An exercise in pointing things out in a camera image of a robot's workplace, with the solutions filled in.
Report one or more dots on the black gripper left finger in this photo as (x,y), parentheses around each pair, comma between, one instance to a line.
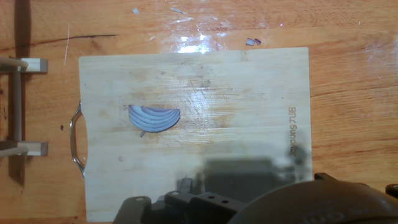
(174,208)

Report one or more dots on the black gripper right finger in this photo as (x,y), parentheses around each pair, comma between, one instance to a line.
(325,176)

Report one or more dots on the red onion half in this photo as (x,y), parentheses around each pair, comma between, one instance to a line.
(154,119)

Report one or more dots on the wooden cutting board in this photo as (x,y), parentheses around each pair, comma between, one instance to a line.
(217,93)

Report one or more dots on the dark purple onion scrap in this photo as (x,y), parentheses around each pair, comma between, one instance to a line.
(258,41)

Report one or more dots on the pale purple onion scrap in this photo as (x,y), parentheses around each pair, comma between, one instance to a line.
(250,41)

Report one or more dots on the wooden peg rack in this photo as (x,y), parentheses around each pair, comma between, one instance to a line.
(17,102)

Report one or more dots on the white onion scrap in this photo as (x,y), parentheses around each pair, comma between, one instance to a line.
(136,11)
(176,10)

